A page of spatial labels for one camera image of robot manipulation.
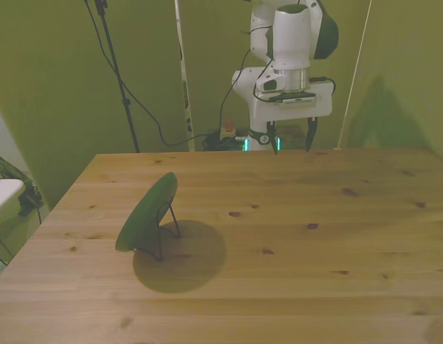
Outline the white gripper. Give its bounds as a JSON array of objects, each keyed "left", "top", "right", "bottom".
[{"left": 252, "top": 80, "right": 334, "bottom": 156}]

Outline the dark round plate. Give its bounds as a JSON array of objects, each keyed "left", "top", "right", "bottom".
[{"left": 115, "top": 171, "right": 180, "bottom": 253}]

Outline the yellow emergency stop button box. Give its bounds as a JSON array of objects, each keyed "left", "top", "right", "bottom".
[{"left": 219, "top": 121, "right": 237, "bottom": 140}]

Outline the white vertical partition edge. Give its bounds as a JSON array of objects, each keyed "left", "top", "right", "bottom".
[{"left": 173, "top": 0, "right": 196, "bottom": 152}]

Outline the black tripod stand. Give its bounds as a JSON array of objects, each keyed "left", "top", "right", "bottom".
[{"left": 83, "top": 0, "right": 142, "bottom": 154}]

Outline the dark green bag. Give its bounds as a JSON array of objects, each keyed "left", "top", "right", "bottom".
[{"left": 0, "top": 152, "right": 45, "bottom": 216}]

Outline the white side table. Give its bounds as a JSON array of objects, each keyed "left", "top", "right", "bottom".
[{"left": 0, "top": 178, "right": 25, "bottom": 217}]

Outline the dark wrist camera box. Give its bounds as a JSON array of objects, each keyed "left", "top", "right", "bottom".
[{"left": 267, "top": 91, "right": 318, "bottom": 108}]

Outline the black cable bundle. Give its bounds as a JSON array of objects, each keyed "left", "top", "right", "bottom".
[{"left": 201, "top": 130, "right": 244, "bottom": 152}]

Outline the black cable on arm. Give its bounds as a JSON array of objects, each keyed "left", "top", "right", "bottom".
[{"left": 219, "top": 29, "right": 253, "bottom": 134}]

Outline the white hanging cord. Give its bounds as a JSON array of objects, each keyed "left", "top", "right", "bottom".
[{"left": 334, "top": 0, "right": 373, "bottom": 151}]

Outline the black cable from tripod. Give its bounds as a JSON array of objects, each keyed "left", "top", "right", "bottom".
[{"left": 84, "top": 0, "right": 222, "bottom": 148}]

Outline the black wire plate stand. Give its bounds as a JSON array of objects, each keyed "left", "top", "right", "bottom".
[{"left": 140, "top": 201, "right": 182, "bottom": 262}]

